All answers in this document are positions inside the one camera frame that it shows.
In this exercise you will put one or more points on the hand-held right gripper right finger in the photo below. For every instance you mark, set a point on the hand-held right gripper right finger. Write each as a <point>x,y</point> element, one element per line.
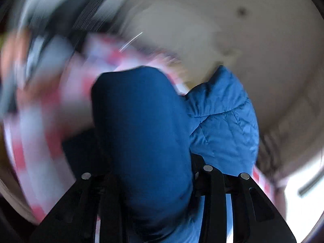
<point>215,197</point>

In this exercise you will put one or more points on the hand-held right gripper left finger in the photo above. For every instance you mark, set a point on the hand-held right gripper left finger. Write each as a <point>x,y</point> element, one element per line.
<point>106,207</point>

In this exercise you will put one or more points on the pink checked bed sheet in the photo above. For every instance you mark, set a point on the pink checked bed sheet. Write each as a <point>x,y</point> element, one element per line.
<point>50,111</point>

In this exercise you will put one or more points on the blue down jacket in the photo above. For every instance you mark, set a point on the blue down jacket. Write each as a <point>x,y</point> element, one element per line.
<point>164,144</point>

